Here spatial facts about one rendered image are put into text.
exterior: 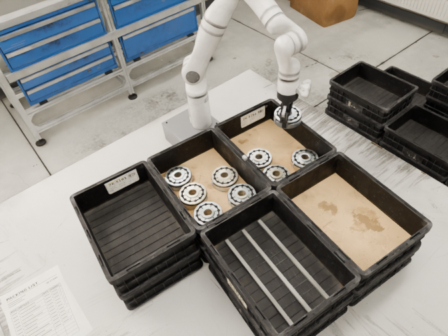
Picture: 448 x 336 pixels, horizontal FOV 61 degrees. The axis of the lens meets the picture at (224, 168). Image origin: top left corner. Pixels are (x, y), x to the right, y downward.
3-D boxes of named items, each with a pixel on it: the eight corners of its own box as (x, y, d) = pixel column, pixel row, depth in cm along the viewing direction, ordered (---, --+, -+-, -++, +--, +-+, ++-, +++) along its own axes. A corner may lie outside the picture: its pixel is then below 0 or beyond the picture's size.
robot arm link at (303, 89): (307, 100, 125) (309, 84, 120) (274, 95, 128) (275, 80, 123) (312, 84, 130) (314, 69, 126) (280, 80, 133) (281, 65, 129)
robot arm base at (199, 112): (187, 124, 173) (181, 93, 160) (201, 113, 177) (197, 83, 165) (201, 132, 168) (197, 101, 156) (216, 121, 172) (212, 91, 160)
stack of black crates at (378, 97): (319, 136, 255) (328, 80, 222) (349, 116, 266) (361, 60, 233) (369, 168, 233) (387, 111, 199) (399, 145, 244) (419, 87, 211)
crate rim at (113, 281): (70, 200, 134) (67, 196, 133) (146, 163, 144) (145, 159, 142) (111, 287, 111) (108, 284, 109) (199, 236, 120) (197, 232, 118)
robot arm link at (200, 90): (181, 53, 152) (187, 88, 165) (179, 66, 146) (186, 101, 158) (204, 51, 151) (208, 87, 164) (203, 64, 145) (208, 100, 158)
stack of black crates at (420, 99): (358, 109, 270) (364, 83, 253) (384, 91, 281) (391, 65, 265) (408, 137, 248) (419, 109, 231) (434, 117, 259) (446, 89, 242)
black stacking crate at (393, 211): (274, 209, 137) (274, 189, 128) (335, 172, 146) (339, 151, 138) (356, 295, 113) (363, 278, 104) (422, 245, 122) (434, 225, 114)
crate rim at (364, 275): (273, 192, 130) (273, 187, 128) (338, 154, 139) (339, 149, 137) (362, 282, 106) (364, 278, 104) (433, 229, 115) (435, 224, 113)
